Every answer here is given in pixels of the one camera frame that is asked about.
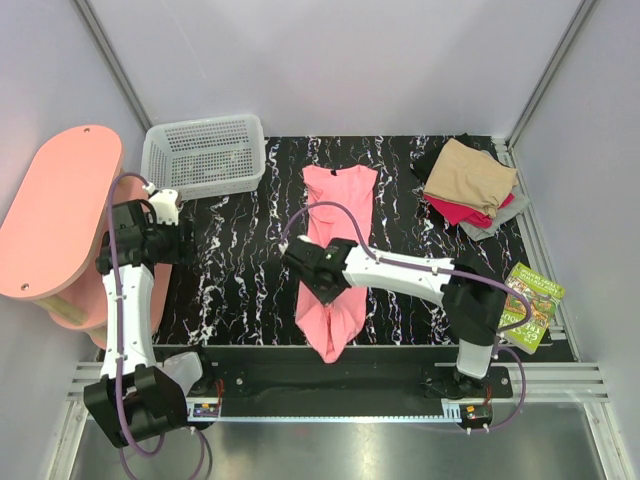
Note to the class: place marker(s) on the magenta folded t-shirt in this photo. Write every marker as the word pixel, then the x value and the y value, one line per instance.
pixel 456 214

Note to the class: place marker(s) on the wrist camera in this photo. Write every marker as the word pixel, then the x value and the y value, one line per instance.
pixel 307 258
pixel 165 203

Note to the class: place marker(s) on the tan folded t-shirt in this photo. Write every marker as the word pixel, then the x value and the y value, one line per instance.
pixel 469 177

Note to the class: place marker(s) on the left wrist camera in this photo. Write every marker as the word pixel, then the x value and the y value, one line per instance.
pixel 165 203

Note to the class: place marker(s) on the pink three-tier shelf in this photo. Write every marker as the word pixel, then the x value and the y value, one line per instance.
pixel 50 237

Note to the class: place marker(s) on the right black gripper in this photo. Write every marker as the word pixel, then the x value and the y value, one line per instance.
pixel 325 297

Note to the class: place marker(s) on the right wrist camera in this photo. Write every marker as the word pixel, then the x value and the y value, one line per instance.
pixel 307 258

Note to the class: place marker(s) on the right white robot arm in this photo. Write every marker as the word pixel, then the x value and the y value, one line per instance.
pixel 472 304

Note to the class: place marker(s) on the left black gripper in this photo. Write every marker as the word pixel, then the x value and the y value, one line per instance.
pixel 182 251

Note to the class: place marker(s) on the pink t-shirt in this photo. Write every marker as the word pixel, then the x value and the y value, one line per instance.
pixel 328 329

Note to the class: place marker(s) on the green treehouse book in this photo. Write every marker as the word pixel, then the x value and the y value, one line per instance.
pixel 543 296

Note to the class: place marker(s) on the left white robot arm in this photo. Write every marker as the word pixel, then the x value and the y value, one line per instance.
pixel 136 397

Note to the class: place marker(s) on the grey folded t-shirt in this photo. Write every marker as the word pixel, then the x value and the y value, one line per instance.
pixel 507 212

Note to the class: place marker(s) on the black folded t-shirt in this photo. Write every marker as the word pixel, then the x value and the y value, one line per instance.
pixel 424 164

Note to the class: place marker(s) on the white plastic mesh basket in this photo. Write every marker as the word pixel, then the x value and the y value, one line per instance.
pixel 206 158

